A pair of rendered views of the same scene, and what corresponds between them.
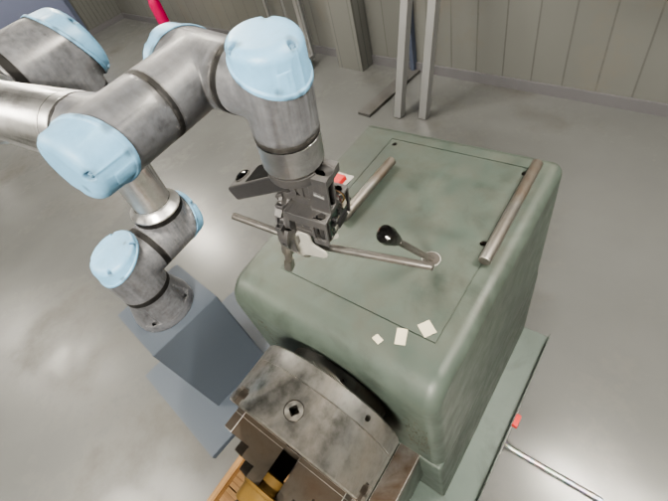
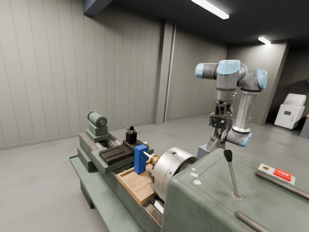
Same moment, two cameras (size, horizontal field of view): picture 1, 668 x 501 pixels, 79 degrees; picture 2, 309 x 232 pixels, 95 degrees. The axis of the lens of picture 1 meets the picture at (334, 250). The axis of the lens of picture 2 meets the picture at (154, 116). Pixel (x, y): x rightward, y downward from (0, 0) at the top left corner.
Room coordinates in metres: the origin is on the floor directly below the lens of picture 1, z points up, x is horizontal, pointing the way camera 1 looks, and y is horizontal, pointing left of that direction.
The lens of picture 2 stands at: (0.07, -0.56, 1.67)
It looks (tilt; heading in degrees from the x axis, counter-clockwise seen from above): 17 degrees down; 85
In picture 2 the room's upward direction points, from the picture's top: 5 degrees clockwise
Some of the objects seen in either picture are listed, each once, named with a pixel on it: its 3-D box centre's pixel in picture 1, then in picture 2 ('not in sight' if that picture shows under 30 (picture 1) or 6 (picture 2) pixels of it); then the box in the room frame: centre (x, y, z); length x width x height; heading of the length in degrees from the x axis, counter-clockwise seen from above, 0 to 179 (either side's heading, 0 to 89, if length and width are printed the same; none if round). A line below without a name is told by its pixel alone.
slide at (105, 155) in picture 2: not in sight; (125, 150); (-0.07, 0.63, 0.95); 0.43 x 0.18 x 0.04; 39
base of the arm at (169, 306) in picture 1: (155, 295); (216, 143); (0.71, 0.46, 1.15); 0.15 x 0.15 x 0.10
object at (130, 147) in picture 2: not in sight; (132, 145); (0.00, 0.65, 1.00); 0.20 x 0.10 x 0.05; 129
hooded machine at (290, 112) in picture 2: not in sight; (290, 111); (5.90, 4.48, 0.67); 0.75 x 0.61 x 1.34; 34
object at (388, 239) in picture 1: (388, 237); (228, 155); (0.42, -0.09, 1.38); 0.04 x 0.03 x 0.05; 129
